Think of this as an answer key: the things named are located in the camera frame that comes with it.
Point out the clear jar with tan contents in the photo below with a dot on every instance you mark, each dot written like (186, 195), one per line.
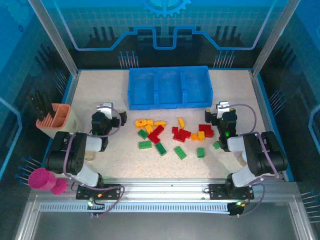
(90, 155)

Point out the yellow lego brick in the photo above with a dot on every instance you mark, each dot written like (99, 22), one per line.
(149, 122)
(181, 123)
(160, 123)
(201, 135)
(194, 136)
(149, 128)

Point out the black controller board with LED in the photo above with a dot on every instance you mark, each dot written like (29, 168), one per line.
(93, 207)
(236, 210)

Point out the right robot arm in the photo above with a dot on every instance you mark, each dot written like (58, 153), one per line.
(262, 155)

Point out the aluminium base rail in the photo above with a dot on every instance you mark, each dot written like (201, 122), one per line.
(162, 190)

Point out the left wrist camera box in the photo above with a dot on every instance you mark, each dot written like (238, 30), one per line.
(106, 110)

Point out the jar with white lid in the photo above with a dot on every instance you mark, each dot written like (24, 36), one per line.
(242, 160)

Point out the magenta dumbbell-shaped toy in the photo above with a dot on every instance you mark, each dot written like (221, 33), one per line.
(41, 178)

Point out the green lego brick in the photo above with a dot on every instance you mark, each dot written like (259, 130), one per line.
(200, 152)
(160, 148)
(180, 152)
(216, 144)
(142, 133)
(145, 144)

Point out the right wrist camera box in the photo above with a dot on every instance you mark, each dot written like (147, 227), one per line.
(222, 110)

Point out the yellow round lego piece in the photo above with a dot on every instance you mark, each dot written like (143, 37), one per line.
(140, 123)

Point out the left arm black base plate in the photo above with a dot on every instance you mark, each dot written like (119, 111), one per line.
(112, 191)

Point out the blue three-compartment bin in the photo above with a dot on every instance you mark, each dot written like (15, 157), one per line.
(170, 87)

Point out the aluminium frame post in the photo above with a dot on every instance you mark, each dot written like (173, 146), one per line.
(58, 42)
(274, 37)

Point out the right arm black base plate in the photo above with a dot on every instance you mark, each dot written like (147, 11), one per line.
(216, 191)

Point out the orange and cream tool holder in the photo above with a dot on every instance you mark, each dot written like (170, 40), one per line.
(60, 120)

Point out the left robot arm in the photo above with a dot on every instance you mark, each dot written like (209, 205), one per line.
(75, 152)

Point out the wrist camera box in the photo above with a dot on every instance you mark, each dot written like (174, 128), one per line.
(106, 110)
(222, 110)

